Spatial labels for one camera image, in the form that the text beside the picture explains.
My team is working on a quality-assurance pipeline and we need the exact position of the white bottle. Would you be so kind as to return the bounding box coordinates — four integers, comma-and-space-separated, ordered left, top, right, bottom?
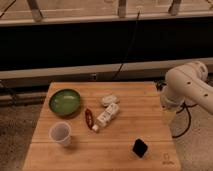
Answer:
92, 103, 119, 132

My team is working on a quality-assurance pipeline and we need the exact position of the black eraser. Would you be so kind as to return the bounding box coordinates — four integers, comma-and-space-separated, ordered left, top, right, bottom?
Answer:
133, 139, 148, 158

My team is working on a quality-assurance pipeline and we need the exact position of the black hanging cable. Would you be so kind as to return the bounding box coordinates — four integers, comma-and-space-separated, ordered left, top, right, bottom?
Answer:
111, 10, 142, 81

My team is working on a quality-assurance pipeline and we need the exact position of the green bowl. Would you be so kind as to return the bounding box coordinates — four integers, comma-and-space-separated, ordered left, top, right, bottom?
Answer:
49, 89, 81, 117

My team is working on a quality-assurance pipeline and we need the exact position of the red chili pepper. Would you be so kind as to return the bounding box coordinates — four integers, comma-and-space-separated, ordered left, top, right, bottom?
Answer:
85, 109, 94, 129

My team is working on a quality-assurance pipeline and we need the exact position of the clear plastic cup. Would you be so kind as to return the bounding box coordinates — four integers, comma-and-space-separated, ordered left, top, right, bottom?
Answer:
49, 122, 71, 147

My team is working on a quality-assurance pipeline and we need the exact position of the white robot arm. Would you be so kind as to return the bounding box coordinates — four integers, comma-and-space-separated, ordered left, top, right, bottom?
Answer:
160, 61, 213, 125

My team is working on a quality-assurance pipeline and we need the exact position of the white crumpled object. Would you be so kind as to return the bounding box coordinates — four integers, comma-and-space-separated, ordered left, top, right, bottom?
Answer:
101, 94, 119, 107

